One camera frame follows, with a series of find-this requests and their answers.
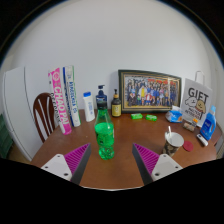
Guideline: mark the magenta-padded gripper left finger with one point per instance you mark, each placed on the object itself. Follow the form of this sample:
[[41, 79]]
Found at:
[[56, 165]]

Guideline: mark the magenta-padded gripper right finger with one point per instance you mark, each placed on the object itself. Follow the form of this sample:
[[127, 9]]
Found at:
[[166, 165]]

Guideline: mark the green plastic drink bottle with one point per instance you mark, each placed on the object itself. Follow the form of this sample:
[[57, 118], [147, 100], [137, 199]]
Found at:
[[104, 133]]

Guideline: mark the patterned paper cup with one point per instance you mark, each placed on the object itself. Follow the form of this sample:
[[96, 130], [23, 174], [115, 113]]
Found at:
[[171, 148]]

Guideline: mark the white plastic spoon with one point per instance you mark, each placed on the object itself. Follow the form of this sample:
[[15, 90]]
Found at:
[[169, 130]]

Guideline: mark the small green packet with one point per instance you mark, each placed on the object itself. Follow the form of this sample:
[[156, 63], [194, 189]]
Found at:
[[151, 117], [136, 116]]

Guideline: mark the dark wooden chair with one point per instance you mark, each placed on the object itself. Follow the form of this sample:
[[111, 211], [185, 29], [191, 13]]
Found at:
[[41, 116]]

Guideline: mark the colourful puzzle cube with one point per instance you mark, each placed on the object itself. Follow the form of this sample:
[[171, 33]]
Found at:
[[194, 122]]

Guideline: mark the blue detergent bottle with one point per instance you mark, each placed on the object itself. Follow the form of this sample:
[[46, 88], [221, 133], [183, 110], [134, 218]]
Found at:
[[208, 126]]

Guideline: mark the white radiator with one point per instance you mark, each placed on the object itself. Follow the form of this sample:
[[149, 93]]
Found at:
[[220, 146]]

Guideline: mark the pink shuttlecock tube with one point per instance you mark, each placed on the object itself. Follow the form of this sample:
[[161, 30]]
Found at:
[[60, 100]]

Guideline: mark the white lotion bottle blue cap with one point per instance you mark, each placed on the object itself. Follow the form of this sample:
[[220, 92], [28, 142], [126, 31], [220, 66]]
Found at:
[[89, 108]]

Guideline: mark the white green shuttlecock tube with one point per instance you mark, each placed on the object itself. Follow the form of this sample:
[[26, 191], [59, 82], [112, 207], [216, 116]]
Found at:
[[72, 96]]

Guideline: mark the white paper gift bag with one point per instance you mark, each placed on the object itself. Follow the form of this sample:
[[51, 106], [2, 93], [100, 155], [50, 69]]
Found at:
[[196, 96]]

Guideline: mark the framed group photo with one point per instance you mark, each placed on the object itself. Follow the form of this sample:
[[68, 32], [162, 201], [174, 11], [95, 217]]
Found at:
[[150, 91]]

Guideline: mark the brown pump bottle yellow label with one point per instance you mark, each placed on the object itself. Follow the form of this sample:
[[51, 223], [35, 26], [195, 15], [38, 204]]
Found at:
[[116, 108]]

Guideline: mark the dark blue pump bottle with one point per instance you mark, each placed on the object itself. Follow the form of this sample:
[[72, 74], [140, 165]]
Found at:
[[101, 96]]

